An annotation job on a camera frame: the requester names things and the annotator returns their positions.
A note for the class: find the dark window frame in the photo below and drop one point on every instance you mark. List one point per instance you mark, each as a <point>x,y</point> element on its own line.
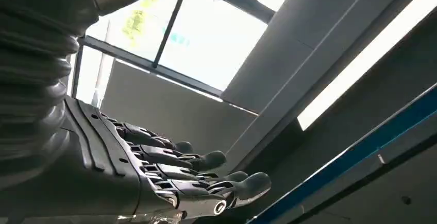
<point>153,67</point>

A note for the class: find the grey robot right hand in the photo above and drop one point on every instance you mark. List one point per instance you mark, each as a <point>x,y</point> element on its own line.
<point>85,181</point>

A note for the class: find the blue striped beam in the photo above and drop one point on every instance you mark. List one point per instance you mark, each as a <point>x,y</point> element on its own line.
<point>358,150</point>

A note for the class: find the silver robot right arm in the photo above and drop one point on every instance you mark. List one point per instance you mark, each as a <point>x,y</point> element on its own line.
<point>30,79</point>

